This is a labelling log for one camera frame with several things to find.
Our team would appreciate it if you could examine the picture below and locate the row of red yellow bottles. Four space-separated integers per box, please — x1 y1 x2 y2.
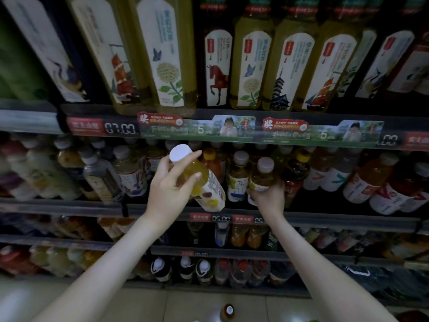
0 244 105 277

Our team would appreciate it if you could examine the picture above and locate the person's left hand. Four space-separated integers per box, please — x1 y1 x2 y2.
144 150 203 232

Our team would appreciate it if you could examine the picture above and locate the amber tea bottle white cap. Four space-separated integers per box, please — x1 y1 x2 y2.
247 157 275 207

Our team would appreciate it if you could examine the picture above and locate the person's left forearm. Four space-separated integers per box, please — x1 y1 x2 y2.
32 214 175 322

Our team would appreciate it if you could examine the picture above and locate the yellow juice bottle dotted label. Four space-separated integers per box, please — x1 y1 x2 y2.
169 144 226 212

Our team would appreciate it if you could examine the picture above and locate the person's right forearm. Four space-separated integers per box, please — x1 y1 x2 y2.
265 212 398 322

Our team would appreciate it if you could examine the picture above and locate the row of tea juice bottles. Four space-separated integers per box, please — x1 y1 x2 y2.
112 140 429 217

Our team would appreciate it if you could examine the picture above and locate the person's right hand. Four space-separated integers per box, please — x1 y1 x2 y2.
247 181 286 220

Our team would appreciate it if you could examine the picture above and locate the green pictured price label strip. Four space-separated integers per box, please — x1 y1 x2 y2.
65 110 429 151

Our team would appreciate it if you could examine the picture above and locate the orange tea bottle white cap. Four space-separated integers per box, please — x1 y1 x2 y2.
219 303 235 322

